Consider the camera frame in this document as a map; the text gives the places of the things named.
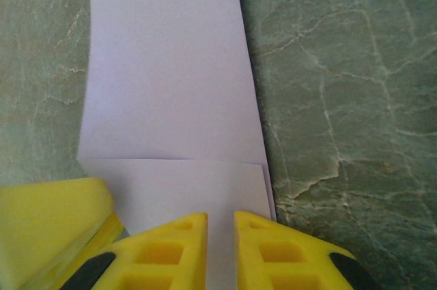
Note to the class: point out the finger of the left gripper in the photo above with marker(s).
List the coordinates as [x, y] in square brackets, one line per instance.
[51, 228]

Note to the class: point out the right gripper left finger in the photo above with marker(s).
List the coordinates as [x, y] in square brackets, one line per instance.
[164, 256]

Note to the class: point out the lilac paper sheet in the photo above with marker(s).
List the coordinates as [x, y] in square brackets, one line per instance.
[170, 82]

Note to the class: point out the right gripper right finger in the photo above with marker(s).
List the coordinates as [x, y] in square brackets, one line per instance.
[280, 259]

